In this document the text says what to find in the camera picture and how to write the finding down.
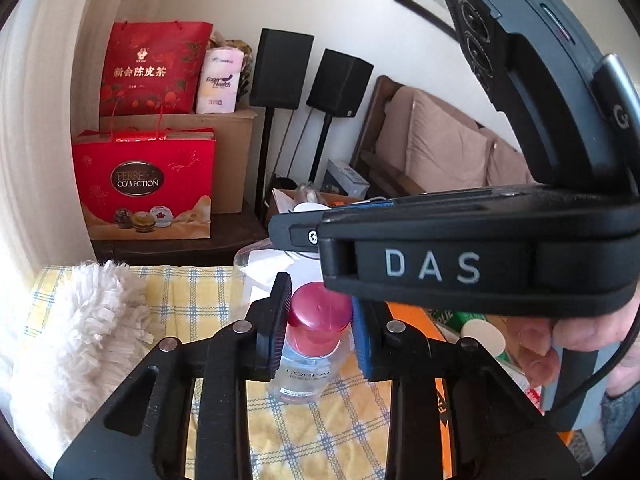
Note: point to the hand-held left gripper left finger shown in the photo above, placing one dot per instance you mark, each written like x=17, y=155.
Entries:
x=275, y=327

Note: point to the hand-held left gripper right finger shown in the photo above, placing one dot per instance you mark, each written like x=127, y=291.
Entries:
x=362, y=342

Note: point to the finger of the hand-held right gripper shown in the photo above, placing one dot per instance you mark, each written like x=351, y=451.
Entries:
x=295, y=232
x=372, y=204

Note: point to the small bottle pink cap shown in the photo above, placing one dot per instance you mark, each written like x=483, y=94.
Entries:
x=312, y=355

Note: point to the large clear bottle white cap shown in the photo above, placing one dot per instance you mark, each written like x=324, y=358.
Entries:
x=260, y=270

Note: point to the person's right forearm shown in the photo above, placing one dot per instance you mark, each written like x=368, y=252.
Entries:
x=622, y=425

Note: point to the person's right hand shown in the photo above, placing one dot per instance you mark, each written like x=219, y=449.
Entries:
x=537, y=355

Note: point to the open brown cardboard box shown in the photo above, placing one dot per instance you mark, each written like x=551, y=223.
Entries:
x=285, y=205

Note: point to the grey blue box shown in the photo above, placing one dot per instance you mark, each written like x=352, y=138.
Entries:
x=345, y=177

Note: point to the clear plastic bag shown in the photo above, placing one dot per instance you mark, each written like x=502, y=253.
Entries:
x=306, y=192

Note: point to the black speaker stand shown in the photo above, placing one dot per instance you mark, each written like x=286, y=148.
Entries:
x=320, y=150
x=265, y=160

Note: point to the beige sofa cushion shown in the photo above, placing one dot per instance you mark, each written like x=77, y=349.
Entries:
x=510, y=165
x=440, y=145

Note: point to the brown sofa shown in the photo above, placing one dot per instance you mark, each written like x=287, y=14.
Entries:
x=385, y=125

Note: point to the yellow checkered tablecloth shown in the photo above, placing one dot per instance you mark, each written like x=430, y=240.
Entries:
x=200, y=290

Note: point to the black speaker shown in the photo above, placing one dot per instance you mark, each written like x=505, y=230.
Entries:
x=282, y=67
x=340, y=82

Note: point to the white tissue pack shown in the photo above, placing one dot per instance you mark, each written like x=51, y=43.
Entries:
x=217, y=85

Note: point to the white fluffy duster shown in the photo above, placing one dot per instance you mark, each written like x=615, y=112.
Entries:
x=80, y=340

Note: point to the red collection gift box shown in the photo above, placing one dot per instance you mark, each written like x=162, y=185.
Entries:
x=100, y=170

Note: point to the tall red gift bag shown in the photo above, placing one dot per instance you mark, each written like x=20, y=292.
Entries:
x=150, y=75

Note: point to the white sheer curtain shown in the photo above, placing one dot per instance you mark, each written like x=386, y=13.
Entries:
x=45, y=110

